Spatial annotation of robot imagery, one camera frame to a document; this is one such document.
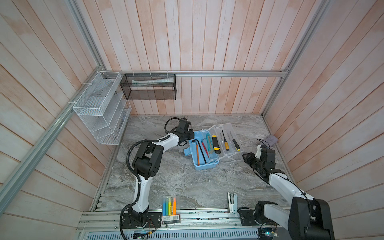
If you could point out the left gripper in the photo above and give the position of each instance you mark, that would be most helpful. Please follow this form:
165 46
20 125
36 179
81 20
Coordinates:
192 134

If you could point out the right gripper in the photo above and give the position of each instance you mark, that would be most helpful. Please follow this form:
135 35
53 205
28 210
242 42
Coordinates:
248 157

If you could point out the black yellow stubby screwdriver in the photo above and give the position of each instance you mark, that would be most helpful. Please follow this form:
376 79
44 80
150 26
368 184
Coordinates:
237 146

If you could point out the black hex key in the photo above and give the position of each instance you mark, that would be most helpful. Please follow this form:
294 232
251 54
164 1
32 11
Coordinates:
200 150

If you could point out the small yellow screwdriver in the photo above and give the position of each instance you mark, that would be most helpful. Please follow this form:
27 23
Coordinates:
225 142

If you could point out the teal handled tool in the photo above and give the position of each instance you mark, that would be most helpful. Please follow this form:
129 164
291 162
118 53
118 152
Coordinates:
210 145

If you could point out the blue plastic tool box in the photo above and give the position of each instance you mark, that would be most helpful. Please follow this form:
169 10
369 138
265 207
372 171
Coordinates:
231 155

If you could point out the large black yellow screwdriver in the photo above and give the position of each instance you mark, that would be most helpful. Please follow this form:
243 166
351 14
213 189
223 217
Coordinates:
216 145

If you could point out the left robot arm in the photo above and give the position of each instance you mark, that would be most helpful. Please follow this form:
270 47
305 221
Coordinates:
143 161

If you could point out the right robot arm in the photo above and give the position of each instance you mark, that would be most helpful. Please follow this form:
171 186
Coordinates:
307 219

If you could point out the highlighter pen pack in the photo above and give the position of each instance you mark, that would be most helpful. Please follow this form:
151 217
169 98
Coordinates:
170 210

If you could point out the white stapler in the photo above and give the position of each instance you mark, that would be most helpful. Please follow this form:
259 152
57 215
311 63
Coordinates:
232 202

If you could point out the black mesh basket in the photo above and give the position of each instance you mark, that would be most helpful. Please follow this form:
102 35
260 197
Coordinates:
143 87

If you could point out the white wire mesh shelf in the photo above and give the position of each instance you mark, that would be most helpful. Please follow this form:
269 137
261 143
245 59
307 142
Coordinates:
103 108

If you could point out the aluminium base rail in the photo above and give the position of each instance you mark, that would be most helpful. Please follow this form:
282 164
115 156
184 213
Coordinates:
191 219

